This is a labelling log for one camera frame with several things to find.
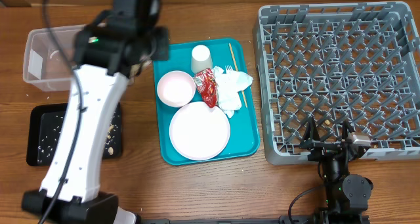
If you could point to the grey dishwasher rack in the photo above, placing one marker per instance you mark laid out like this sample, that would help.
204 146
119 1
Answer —
356 62

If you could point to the clear plastic bin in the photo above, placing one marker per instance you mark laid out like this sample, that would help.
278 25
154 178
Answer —
43 66

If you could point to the white upside-down cup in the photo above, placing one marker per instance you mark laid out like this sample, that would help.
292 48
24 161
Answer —
201 59

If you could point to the white rice pile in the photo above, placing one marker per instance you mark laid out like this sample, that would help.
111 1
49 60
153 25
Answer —
49 133

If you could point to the black waste tray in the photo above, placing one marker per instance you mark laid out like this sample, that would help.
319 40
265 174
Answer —
35 122

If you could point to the red snack wrapper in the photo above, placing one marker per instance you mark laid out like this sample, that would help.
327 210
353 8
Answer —
206 86

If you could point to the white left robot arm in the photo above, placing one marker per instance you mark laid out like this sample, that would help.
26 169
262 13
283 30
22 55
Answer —
108 52

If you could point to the pink bowl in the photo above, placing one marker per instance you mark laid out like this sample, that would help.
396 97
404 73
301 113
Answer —
176 89

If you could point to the white napkin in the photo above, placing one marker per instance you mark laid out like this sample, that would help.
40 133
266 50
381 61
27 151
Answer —
228 98

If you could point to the peanuts pile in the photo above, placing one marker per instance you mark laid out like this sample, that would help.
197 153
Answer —
109 141

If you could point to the wooden chopstick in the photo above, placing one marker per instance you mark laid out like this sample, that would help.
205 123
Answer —
237 74

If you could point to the white round plate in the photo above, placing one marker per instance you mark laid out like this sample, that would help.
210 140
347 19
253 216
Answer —
198 132

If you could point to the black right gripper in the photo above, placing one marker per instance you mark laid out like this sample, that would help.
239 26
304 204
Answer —
310 140

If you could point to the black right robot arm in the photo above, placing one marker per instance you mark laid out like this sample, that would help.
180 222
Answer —
346 194

